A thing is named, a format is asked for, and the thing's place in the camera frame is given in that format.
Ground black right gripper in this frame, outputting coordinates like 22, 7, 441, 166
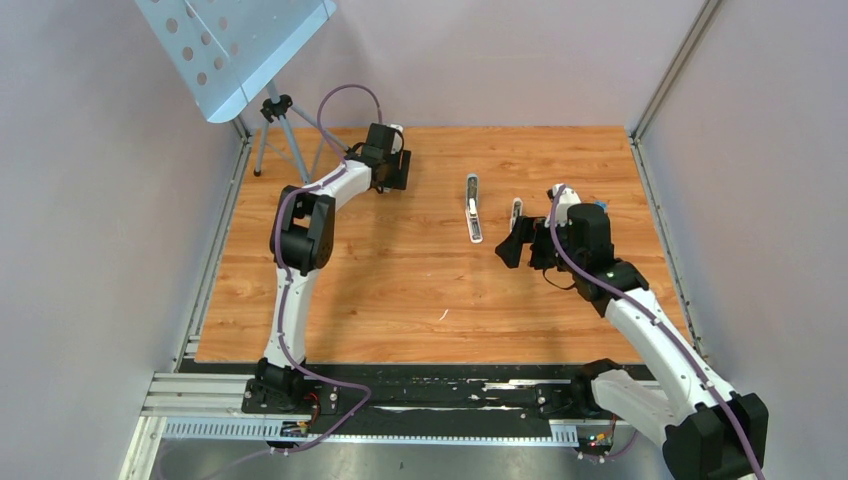
495, 216, 584, 275

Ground white stapler tray piece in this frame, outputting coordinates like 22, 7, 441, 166
510, 197, 524, 230

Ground light blue white stapler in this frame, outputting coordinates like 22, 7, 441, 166
465, 173, 483, 244

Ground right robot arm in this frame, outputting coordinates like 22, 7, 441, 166
495, 199, 769, 479

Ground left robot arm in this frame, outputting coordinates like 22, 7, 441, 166
242, 123, 411, 414

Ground light blue music stand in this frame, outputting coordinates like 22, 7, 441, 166
137, 0, 337, 174

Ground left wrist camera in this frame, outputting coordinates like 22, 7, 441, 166
387, 124, 405, 155

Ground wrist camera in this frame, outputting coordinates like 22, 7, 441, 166
387, 124, 405, 155
545, 183, 582, 228

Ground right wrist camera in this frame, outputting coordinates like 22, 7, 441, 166
545, 183, 582, 228

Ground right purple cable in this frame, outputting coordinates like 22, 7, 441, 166
547, 185, 768, 480

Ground purple cable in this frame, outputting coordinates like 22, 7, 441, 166
272, 84, 384, 454
547, 185, 768, 480

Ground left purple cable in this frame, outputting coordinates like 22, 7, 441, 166
272, 84, 384, 454

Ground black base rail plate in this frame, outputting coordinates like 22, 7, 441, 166
241, 362, 707, 440

